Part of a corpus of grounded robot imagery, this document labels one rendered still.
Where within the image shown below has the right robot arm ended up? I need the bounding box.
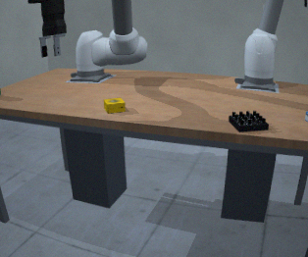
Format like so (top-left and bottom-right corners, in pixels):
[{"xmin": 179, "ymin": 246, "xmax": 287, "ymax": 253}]
[{"xmin": 71, "ymin": 0, "xmax": 147, "ymax": 82}]

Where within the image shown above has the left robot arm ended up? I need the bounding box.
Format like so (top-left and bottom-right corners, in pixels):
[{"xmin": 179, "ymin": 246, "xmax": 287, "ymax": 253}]
[{"xmin": 234, "ymin": 0, "xmax": 283, "ymax": 91}]

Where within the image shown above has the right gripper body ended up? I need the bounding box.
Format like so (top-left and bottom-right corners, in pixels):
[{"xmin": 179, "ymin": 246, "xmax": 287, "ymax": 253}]
[{"xmin": 27, "ymin": 0, "xmax": 67, "ymax": 36}]

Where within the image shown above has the black knob panel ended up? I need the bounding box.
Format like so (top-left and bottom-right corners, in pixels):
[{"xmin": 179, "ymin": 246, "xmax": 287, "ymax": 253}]
[{"xmin": 229, "ymin": 111, "xmax": 269, "ymax": 132}]

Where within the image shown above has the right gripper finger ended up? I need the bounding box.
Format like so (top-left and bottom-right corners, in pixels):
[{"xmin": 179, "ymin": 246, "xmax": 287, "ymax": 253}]
[
  {"xmin": 53, "ymin": 33, "xmax": 66, "ymax": 56},
  {"xmin": 39, "ymin": 35, "xmax": 51, "ymax": 58}
]

